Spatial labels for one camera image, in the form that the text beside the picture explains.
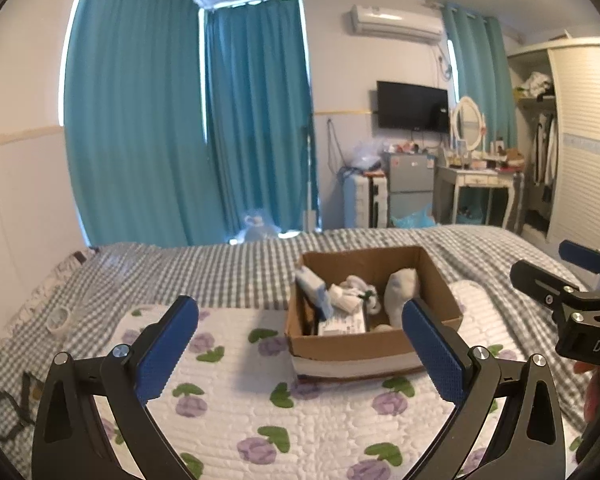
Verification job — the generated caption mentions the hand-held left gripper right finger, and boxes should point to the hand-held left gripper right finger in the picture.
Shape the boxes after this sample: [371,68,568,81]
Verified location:
[401,297,567,480]

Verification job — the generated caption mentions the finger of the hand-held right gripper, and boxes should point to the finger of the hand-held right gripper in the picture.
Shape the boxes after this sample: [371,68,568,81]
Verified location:
[510,259,590,312]
[559,240,600,277]

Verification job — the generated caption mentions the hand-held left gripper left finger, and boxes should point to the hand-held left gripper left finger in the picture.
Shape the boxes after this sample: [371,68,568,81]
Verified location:
[31,295,201,480]

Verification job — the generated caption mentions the white socks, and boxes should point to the white socks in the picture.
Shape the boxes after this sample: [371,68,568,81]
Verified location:
[384,269,421,330]

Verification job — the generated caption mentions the brown cardboard box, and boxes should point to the brown cardboard box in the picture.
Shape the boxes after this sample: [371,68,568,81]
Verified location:
[285,246,465,382]

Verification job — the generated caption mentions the black labelled wipes pack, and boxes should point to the black labelled wipes pack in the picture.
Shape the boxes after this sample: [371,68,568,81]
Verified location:
[316,309,370,337]

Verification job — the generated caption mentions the white cloth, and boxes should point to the white cloth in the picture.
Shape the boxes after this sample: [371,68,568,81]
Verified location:
[330,275,381,314]

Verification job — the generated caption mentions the light blue tissue pack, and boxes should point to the light blue tissue pack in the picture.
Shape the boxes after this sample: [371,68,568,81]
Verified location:
[295,266,332,320]

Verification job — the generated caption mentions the person's right hand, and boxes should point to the person's right hand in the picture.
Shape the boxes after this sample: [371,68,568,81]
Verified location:
[574,360,600,426]

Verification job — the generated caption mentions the floral quilted mat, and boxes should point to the floral quilted mat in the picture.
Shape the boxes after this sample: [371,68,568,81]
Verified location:
[92,280,587,480]

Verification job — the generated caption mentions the white slatted wardrobe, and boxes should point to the white slatted wardrobe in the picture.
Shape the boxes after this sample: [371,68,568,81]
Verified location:
[507,36,600,257]

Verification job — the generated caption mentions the white tape roll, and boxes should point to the white tape roll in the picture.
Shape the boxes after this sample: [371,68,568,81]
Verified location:
[47,306,72,335]

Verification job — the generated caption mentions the hanging white clothes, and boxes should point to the hanging white clothes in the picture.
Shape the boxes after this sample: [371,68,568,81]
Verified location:
[530,112,560,187]

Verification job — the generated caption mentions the white dressing table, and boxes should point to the white dressing table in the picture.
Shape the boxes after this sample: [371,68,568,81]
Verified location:
[434,164,524,234]

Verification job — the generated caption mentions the pile of cosmetics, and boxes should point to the pile of cosmetics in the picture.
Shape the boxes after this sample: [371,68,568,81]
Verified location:
[442,140,526,171]

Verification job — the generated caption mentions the blue plastic bag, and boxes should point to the blue plastic bag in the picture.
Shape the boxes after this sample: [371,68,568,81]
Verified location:
[390,205,437,229]

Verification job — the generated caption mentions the pale blue bag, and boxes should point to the pale blue bag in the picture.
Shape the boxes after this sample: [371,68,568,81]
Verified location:
[232,208,301,244]

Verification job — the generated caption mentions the grey mini fridge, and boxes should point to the grey mini fridge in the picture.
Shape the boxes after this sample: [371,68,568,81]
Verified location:
[382,151,437,226]

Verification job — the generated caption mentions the white suitcase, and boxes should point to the white suitcase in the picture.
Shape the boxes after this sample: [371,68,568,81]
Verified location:
[342,174,389,229]

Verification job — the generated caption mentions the oval white mirror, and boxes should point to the oval white mirror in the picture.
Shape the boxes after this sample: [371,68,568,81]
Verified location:
[450,96,485,154]

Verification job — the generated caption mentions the folded clothes on shelf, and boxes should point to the folded clothes on shelf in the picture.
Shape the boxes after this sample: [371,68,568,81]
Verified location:
[517,71,555,99]

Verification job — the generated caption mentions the clear plastic bag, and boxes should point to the clear plastic bag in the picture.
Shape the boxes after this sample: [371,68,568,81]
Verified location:
[347,140,384,171]

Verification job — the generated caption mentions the short teal curtain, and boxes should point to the short teal curtain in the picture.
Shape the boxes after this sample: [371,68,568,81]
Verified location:
[440,4,519,149]

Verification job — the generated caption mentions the white standing pole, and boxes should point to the white standing pole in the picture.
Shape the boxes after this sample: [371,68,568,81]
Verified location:
[300,115,319,231]

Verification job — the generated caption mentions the wide teal curtain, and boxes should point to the wide teal curtain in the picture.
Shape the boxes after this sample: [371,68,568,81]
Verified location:
[61,0,212,249]

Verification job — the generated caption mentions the narrow teal curtain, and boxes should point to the narrow teal curtain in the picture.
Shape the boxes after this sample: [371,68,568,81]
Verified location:
[202,0,321,241]

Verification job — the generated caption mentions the white air conditioner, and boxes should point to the white air conditioner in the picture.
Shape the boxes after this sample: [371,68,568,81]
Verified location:
[350,4,445,45]

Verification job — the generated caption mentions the black strap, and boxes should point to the black strap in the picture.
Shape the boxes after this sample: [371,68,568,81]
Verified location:
[0,370,39,442]

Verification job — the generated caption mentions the black wall television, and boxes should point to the black wall television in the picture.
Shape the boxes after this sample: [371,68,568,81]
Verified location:
[376,80,451,135]

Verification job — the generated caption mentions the hanging wall cable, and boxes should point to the hanging wall cable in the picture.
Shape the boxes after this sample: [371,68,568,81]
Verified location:
[326,117,346,181]

